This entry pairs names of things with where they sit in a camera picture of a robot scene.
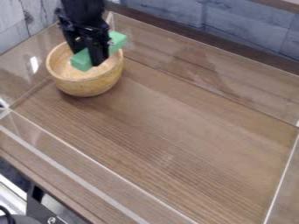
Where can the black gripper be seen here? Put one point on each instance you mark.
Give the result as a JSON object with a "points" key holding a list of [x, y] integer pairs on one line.
{"points": [[81, 18]]}

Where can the green rectangular stick block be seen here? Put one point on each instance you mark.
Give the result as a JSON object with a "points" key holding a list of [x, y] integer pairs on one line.
{"points": [[99, 48]]}

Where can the wooden bowl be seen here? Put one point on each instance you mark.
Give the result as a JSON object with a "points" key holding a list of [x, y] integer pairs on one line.
{"points": [[83, 83]]}

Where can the clear acrylic tray walls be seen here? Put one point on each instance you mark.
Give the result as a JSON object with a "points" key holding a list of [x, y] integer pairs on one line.
{"points": [[189, 143]]}

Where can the black table leg bracket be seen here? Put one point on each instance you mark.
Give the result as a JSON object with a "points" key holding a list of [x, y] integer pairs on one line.
{"points": [[37, 210]]}

